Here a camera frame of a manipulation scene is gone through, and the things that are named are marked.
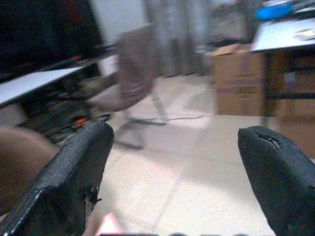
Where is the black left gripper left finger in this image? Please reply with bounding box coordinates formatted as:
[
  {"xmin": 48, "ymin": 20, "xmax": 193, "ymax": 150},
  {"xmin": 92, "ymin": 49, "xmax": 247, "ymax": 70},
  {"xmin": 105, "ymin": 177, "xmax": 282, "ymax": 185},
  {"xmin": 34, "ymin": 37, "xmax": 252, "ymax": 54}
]
[{"xmin": 0, "ymin": 120, "xmax": 115, "ymax": 236}]

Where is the black floor cable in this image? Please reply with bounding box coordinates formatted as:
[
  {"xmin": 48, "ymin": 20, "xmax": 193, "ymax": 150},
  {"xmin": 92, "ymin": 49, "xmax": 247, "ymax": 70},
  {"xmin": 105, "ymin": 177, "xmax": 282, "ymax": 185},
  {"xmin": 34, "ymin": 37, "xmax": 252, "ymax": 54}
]
[{"xmin": 137, "ymin": 115, "xmax": 205, "ymax": 123}]

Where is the blue bowl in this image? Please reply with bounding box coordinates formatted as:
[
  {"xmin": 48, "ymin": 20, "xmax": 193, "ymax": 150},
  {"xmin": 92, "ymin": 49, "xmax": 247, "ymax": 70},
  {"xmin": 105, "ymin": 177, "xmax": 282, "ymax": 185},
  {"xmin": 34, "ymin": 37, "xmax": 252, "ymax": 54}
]
[{"xmin": 254, "ymin": 2, "xmax": 295, "ymax": 21}]

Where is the brown folding chair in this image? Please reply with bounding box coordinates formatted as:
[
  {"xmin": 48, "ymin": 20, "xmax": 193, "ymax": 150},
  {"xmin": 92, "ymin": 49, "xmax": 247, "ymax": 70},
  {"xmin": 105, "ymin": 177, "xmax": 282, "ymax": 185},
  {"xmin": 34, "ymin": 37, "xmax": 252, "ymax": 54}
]
[{"xmin": 86, "ymin": 23, "xmax": 166, "ymax": 150}]

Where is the black monitor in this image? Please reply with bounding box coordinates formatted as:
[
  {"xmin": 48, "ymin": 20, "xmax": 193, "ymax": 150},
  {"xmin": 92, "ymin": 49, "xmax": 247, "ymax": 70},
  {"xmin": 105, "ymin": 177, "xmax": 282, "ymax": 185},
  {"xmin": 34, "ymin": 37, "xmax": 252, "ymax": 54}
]
[{"xmin": 0, "ymin": 0, "xmax": 104, "ymax": 74}]

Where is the white top desk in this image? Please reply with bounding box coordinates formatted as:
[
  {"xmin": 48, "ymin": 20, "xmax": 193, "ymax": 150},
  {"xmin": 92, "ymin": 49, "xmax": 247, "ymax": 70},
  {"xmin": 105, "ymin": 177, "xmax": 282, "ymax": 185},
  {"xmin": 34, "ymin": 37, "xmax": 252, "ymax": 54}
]
[{"xmin": 250, "ymin": 17, "xmax": 315, "ymax": 128}]

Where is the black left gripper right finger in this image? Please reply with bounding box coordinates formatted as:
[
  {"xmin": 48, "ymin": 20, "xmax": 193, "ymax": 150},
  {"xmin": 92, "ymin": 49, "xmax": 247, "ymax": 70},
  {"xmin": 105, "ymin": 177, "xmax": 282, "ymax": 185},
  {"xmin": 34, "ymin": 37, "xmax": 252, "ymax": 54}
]
[{"xmin": 237, "ymin": 125, "xmax": 315, "ymax": 236}]

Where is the white top table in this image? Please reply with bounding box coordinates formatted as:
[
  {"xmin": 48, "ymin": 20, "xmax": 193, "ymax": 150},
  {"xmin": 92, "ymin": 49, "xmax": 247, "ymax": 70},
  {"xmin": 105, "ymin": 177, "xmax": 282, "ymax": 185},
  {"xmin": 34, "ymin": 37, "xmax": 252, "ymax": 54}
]
[{"xmin": 0, "ymin": 66, "xmax": 87, "ymax": 109}]

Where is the brown cardboard box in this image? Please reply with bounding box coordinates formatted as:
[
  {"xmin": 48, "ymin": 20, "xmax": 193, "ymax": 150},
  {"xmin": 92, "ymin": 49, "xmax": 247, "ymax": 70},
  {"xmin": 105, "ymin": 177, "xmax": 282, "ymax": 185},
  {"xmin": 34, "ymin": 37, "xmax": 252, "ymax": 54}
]
[{"xmin": 211, "ymin": 44, "xmax": 268, "ymax": 117}]

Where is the brown sofa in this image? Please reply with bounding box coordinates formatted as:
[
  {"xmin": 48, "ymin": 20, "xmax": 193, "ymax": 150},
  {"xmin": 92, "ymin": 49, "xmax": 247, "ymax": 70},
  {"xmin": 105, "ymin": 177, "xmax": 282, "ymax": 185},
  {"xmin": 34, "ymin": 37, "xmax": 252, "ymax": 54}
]
[{"xmin": 0, "ymin": 126, "xmax": 61, "ymax": 217}]

